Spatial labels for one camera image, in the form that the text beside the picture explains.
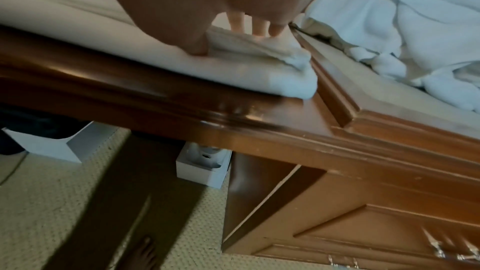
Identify person's bare foot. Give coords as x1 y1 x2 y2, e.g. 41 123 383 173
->
123 234 163 270

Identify pile of crumpled white towels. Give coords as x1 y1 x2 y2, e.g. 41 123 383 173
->
300 0 480 113

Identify brown wooden raised cabinet top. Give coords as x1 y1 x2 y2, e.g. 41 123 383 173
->
290 22 480 154

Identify small white towel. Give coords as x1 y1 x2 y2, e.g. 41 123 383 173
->
205 25 313 72

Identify open white cardboard box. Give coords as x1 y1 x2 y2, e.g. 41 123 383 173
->
1 120 118 165

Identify large folded white sheet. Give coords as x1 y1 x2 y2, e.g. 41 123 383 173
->
0 0 319 100

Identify metal drawer handle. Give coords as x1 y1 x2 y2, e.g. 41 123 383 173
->
327 254 362 270
420 226 480 260

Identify brown wooden desk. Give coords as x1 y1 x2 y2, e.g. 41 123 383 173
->
0 24 480 270

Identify small white box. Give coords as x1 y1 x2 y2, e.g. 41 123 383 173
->
175 141 233 190

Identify white device in box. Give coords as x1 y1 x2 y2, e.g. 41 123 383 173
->
186 142 223 164

